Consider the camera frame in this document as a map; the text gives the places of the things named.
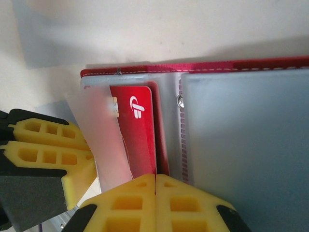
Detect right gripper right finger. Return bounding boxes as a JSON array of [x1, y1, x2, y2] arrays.
[[156, 175, 251, 232]]

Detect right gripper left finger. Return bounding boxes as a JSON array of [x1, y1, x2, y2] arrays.
[[61, 174, 155, 232]]

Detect red card holder wallet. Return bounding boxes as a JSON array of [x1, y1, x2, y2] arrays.
[[64, 56, 309, 232]]

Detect red credit card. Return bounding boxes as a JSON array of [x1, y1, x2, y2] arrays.
[[106, 85, 158, 181]]

